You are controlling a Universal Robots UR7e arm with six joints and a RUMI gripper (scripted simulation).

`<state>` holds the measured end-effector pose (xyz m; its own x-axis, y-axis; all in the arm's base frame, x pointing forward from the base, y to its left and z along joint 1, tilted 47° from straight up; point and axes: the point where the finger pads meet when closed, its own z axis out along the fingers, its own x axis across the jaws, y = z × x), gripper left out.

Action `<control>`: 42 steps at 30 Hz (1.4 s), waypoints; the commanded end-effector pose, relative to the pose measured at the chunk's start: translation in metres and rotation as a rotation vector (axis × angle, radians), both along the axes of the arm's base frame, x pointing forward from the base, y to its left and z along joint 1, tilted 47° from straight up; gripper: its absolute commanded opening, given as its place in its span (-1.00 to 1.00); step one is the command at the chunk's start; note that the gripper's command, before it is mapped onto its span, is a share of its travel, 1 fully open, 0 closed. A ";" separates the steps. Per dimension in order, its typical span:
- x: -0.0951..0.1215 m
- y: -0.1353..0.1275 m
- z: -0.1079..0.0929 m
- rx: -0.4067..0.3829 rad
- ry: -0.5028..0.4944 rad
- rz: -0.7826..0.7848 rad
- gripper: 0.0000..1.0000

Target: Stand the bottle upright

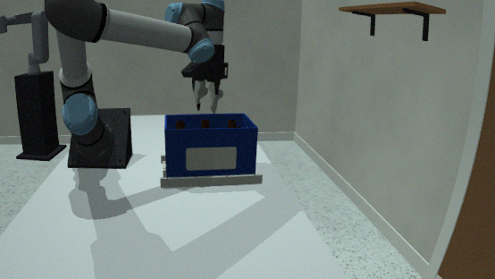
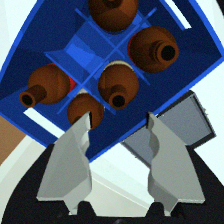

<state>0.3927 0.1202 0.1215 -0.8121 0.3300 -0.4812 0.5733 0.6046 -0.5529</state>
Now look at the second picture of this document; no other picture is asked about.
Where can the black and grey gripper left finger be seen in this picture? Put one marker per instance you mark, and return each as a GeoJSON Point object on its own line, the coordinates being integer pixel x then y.
{"type": "Point", "coordinates": [56, 182]}

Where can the blue crate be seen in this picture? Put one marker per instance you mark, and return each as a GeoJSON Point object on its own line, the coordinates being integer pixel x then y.
{"type": "Point", "coordinates": [57, 29]}

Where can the brown bottle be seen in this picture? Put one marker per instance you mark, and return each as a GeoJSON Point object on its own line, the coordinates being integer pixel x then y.
{"type": "Point", "coordinates": [113, 16]}
{"type": "Point", "coordinates": [82, 103]}
{"type": "Point", "coordinates": [48, 84]}
{"type": "Point", "coordinates": [149, 49]}
{"type": "Point", "coordinates": [117, 81]}

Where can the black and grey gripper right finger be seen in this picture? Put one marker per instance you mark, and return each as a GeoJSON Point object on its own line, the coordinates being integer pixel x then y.
{"type": "Point", "coordinates": [180, 179]}

